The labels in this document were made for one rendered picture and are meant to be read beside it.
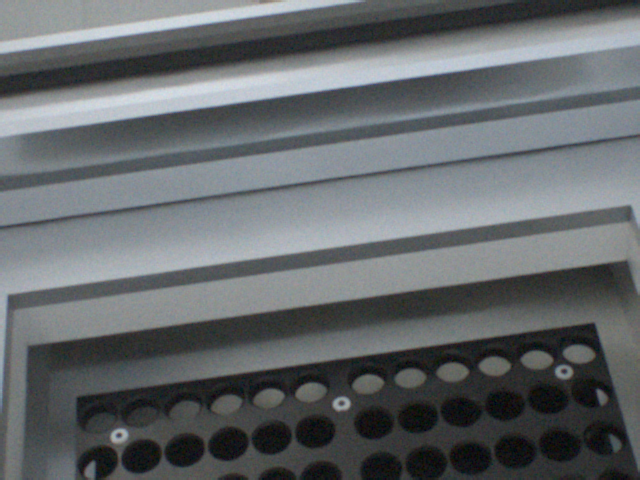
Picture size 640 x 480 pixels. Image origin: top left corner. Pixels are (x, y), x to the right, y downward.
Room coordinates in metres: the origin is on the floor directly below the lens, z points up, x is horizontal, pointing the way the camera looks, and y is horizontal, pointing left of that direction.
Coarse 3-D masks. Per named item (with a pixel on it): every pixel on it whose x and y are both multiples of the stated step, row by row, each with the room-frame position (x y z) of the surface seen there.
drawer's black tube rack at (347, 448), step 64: (512, 384) 0.27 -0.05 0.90; (576, 384) 0.27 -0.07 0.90; (128, 448) 0.27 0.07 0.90; (192, 448) 0.29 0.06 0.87; (256, 448) 0.26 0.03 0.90; (320, 448) 0.26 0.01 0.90; (384, 448) 0.26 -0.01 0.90; (448, 448) 0.25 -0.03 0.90; (512, 448) 0.27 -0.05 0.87; (576, 448) 0.25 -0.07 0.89
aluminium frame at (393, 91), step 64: (512, 0) 0.35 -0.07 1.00; (576, 0) 0.35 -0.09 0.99; (64, 64) 0.35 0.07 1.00; (128, 64) 0.35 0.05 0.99; (192, 64) 0.35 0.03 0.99; (256, 64) 0.34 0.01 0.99; (320, 64) 0.34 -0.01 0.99; (384, 64) 0.34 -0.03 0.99; (448, 64) 0.33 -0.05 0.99; (512, 64) 0.33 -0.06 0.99; (576, 64) 0.33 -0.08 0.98; (0, 128) 0.33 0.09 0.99; (64, 128) 0.33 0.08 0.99; (128, 128) 0.33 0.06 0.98; (192, 128) 0.33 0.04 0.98; (256, 128) 0.33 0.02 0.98; (320, 128) 0.34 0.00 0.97; (384, 128) 0.34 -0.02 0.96; (448, 128) 0.33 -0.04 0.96; (512, 128) 0.33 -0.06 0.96; (576, 128) 0.33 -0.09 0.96; (0, 192) 0.33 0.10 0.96; (64, 192) 0.33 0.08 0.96; (128, 192) 0.33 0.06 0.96; (192, 192) 0.33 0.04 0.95
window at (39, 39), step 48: (0, 0) 0.35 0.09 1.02; (48, 0) 0.35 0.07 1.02; (96, 0) 0.35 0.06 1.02; (144, 0) 0.35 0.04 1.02; (192, 0) 0.35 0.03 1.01; (240, 0) 0.35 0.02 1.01; (288, 0) 0.35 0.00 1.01; (336, 0) 0.35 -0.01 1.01; (384, 0) 0.35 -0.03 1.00; (432, 0) 0.35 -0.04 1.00; (480, 0) 0.35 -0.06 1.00; (0, 48) 0.35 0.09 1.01; (48, 48) 0.35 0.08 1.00; (96, 48) 0.35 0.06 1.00; (144, 48) 0.35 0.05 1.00
